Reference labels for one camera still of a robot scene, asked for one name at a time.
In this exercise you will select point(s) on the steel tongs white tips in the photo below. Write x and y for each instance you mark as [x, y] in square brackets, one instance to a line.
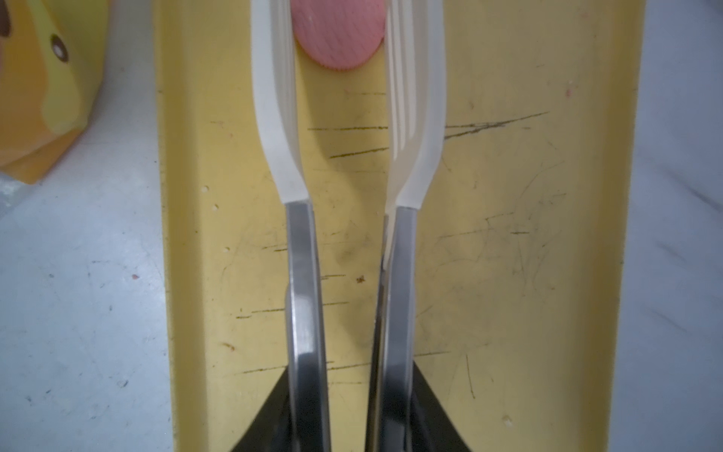
[416, 92]

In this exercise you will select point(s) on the yellow plastic tray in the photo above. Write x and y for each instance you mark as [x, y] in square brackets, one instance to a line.
[519, 243]

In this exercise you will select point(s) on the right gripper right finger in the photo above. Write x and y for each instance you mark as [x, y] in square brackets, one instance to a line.
[438, 415]

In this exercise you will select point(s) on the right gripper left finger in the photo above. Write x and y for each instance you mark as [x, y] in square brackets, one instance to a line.
[270, 431]

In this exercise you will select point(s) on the pink round cookie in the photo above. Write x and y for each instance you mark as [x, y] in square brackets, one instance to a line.
[339, 35]

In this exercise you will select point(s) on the clear resealable zip bag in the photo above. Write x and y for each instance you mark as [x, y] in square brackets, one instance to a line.
[52, 66]

